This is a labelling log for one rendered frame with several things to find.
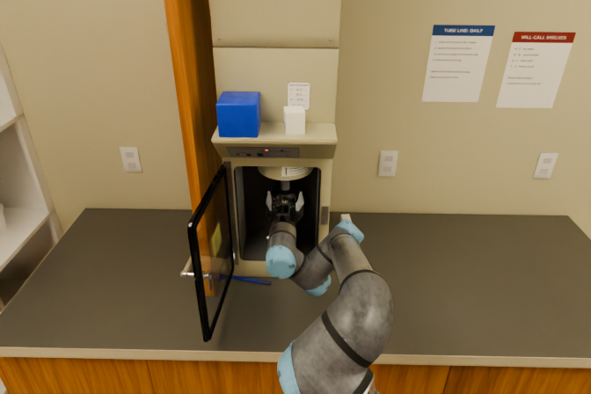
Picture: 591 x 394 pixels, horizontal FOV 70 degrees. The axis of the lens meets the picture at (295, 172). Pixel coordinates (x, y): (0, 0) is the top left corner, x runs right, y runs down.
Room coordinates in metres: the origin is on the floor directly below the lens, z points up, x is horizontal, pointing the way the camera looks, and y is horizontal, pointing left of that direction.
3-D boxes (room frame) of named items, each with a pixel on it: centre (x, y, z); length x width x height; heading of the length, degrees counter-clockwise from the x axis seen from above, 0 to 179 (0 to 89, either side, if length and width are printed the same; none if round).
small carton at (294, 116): (1.03, 0.00, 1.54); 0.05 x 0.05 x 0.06; 7
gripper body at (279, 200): (1.01, 0.03, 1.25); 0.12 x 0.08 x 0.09; 179
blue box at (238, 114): (1.03, 0.15, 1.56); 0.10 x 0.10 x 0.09; 89
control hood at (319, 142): (1.03, 0.05, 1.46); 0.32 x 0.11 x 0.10; 89
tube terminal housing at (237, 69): (1.21, 0.05, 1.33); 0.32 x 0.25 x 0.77; 89
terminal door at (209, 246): (0.92, 0.22, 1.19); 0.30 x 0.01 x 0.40; 173
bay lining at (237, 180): (1.21, 0.05, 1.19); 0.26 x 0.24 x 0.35; 89
